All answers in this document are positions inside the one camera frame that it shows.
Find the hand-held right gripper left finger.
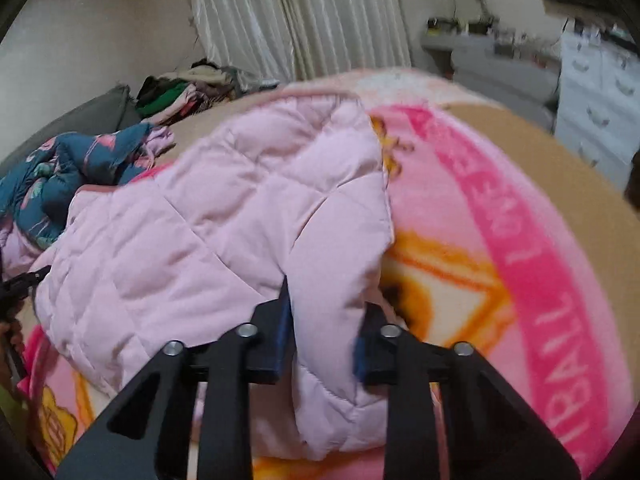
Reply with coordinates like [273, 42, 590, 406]
[55, 275, 297, 480]

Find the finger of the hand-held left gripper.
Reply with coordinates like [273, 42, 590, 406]
[0, 265, 53, 322]

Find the person's left hand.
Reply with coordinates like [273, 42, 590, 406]
[0, 317, 27, 378]

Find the pink quilted jacket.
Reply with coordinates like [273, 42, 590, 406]
[32, 94, 443, 462]

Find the pile of clothes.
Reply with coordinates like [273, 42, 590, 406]
[134, 58, 282, 122]

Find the blue floral duvet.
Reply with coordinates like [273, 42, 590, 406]
[0, 121, 175, 263]

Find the pink printed blanket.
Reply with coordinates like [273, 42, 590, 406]
[15, 104, 628, 480]

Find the white pleated curtain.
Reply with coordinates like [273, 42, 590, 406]
[186, 0, 415, 82]

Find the grey cluttered shelf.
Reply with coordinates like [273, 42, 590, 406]
[421, 16, 562, 128]

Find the grey pillow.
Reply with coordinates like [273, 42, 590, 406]
[0, 84, 143, 173]

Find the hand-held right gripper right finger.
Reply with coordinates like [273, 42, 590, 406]
[352, 302, 583, 480]

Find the white drawer cabinet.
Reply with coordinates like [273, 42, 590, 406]
[554, 25, 640, 188]

